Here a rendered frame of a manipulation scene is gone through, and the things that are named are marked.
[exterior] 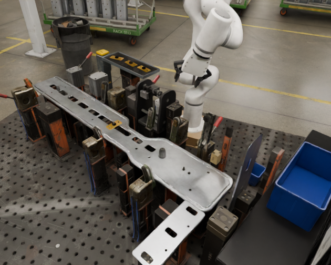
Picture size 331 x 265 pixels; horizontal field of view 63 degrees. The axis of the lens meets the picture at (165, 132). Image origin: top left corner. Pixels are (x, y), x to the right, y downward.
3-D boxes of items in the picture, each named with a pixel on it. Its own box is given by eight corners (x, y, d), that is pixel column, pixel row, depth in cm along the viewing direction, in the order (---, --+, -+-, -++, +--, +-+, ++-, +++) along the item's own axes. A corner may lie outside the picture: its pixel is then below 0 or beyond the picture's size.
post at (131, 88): (128, 141, 178) (124, 87, 152) (134, 137, 181) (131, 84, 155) (134, 144, 175) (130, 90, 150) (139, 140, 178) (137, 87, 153)
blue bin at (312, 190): (264, 206, 100) (273, 183, 92) (294, 163, 119) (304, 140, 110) (309, 233, 92) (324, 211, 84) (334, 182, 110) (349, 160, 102)
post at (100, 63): (102, 110, 204) (94, 54, 177) (110, 106, 209) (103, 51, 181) (109, 114, 201) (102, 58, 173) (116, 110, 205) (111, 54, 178)
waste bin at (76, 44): (54, 75, 394) (41, 23, 348) (76, 61, 433) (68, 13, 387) (83, 82, 380) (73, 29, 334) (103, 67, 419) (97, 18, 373)
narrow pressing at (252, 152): (226, 214, 101) (246, 146, 79) (241, 196, 107) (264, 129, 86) (228, 215, 100) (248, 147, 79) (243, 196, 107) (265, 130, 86)
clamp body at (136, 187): (126, 233, 126) (121, 185, 105) (144, 217, 133) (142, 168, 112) (140, 246, 122) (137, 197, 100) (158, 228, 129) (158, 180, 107)
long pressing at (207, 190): (26, 88, 171) (25, 85, 170) (58, 76, 184) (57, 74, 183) (206, 216, 101) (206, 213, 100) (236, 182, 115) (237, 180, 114)
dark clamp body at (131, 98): (125, 148, 173) (121, 96, 149) (140, 138, 180) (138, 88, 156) (137, 155, 167) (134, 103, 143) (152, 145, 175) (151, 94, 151)
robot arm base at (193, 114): (183, 111, 189) (185, 89, 177) (209, 119, 184) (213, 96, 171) (173, 128, 176) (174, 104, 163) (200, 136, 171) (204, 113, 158)
